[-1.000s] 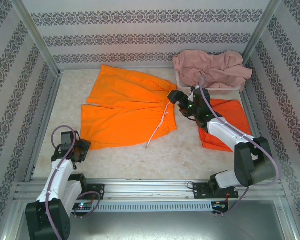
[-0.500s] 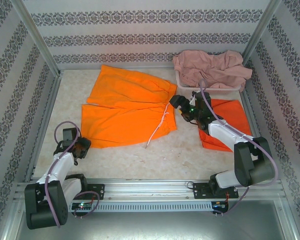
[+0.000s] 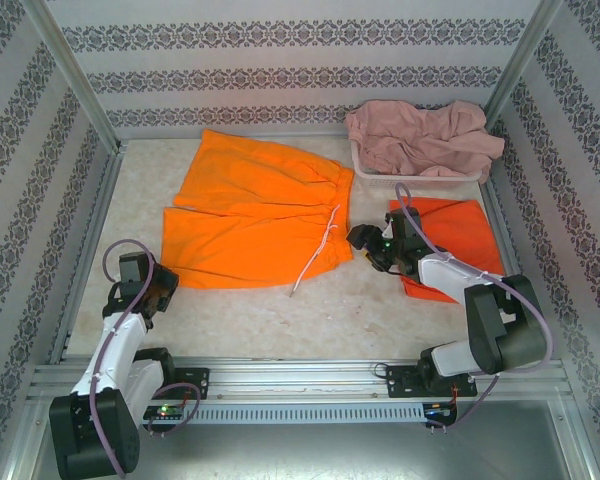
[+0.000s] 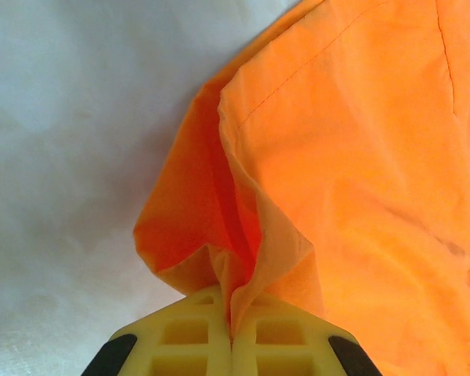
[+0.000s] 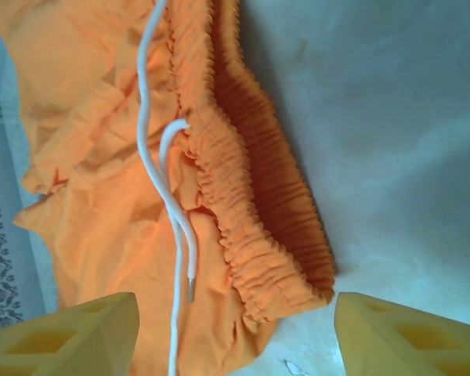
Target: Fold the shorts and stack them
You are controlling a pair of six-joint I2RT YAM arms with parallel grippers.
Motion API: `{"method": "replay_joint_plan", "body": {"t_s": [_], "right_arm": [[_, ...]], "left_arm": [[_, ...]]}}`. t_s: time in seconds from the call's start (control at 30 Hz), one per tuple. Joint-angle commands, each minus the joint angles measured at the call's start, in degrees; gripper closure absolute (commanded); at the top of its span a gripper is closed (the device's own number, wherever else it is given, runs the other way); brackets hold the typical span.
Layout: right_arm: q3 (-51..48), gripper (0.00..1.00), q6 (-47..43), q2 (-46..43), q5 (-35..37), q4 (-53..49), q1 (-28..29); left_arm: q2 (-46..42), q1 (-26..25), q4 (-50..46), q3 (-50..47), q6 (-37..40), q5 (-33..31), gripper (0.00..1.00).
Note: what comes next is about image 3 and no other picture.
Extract aluminium table side rail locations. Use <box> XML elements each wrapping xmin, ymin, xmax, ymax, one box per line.
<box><xmin>48</xmin><ymin>142</ymin><xmax>127</xmax><ymax>365</ymax></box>
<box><xmin>479</xmin><ymin>179</ymin><xmax>550</xmax><ymax>360</ymax></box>

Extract light orange shorts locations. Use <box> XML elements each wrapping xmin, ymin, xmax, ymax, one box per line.
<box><xmin>160</xmin><ymin>128</ymin><xmax>356</xmax><ymax>300</ymax></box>

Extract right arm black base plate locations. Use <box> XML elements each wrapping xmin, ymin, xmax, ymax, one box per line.
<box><xmin>385</xmin><ymin>363</ymin><xmax>479</xmax><ymax>400</ymax></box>

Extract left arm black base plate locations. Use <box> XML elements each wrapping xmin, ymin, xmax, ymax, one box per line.
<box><xmin>169</xmin><ymin>367</ymin><xmax>211</xmax><ymax>401</ymax></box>

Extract aluminium frame post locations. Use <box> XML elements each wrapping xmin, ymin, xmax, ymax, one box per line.
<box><xmin>478</xmin><ymin>0</ymin><xmax>565</xmax><ymax>132</ymax></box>
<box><xmin>22</xmin><ymin>0</ymin><xmax>122</xmax><ymax>154</ymax></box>

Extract right circuit board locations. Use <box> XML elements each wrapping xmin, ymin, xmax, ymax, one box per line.
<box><xmin>423</xmin><ymin>401</ymin><xmax>457</xmax><ymax>420</ymax></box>

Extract left circuit board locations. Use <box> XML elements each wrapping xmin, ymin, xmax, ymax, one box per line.
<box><xmin>143</xmin><ymin>404</ymin><xmax>187</xmax><ymax>421</ymax></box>

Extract white plastic basket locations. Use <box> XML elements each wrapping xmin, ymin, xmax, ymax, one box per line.
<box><xmin>349</xmin><ymin>139</ymin><xmax>486</xmax><ymax>190</ymax></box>

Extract pink shorts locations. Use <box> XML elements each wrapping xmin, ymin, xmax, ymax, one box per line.
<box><xmin>343</xmin><ymin>99</ymin><xmax>506</xmax><ymax>184</ymax></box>

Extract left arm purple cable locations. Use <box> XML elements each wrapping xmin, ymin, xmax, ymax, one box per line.
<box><xmin>90</xmin><ymin>238</ymin><xmax>202</xmax><ymax>477</ymax></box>

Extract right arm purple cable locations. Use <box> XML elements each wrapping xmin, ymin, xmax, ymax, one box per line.
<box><xmin>394</xmin><ymin>182</ymin><xmax>555</xmax><ymax>434</ymax></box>

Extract circuit board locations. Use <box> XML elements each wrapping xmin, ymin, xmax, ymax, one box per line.
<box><xmin>423</xmin><ymin>401</ymin><xmax>457</xmax><ymax>420</ymax></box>
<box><xmin>143</xmin><ymin>404</ymin><xmax>187</xmax><ymax>421</ymax></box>

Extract aluminium table back rail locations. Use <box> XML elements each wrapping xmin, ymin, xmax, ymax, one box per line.
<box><xmin>115</xmin><ymin>130</ymin><xmax>355</xmax><ymax>146</ymax></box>

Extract aluminium mounting rail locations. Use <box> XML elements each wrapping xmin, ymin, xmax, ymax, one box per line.
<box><xmin>27</xmin><ymin>355</ymin><xmax>570</xmax><ymax>401</ymax></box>

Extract slotted grey cable duct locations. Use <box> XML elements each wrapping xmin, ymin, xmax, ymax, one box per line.
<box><xmin>138</xmin><ymin>402</ymin><xmax>426</xmax><ymax>426</ymax></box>

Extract red-orange shorts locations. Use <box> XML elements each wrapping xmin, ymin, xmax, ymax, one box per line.
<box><xmin>387</xmin><ymin>197</ymin><xmax>507</xmax><ymax>306</ymax></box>

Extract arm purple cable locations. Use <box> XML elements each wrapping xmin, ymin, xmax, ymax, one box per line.
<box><xmin>90</xmin><ymin>238</ymin><xmax>202</xmax><ymax>477</ymax></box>
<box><xmin>394</xmin><ymin>182</ymin><xmax>555</xmax><ymax>434</ymax></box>

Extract grey metal sheet panel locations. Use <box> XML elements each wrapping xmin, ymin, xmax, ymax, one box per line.
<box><xmin>7</xmin><ymin>399</ymin><xmax>599</xmax><ymax>480</ymax></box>

